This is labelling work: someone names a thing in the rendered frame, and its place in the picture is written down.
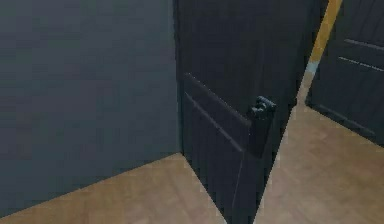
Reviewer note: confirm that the black room door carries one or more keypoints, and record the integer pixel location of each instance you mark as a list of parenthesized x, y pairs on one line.
[(220, 66), (356, 83)]

